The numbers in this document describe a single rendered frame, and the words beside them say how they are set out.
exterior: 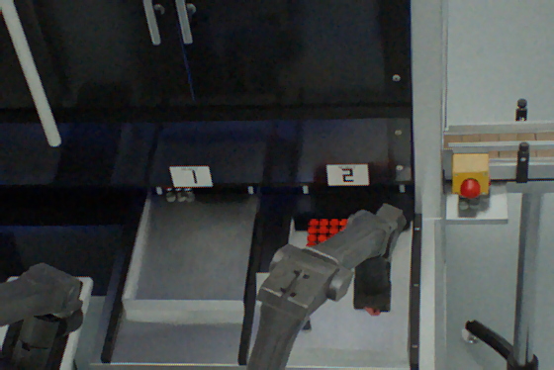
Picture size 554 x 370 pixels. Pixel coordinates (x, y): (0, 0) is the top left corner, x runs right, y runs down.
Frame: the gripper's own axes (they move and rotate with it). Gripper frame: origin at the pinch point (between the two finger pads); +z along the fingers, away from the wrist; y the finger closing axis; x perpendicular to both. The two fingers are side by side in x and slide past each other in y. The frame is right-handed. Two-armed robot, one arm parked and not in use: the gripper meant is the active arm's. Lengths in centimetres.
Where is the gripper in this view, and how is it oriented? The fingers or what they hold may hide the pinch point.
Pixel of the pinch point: (374, 312)
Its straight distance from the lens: 232.0
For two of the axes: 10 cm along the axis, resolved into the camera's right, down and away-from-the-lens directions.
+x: -9.8, 0.0, 1.8
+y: 1.1, -7.7, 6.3
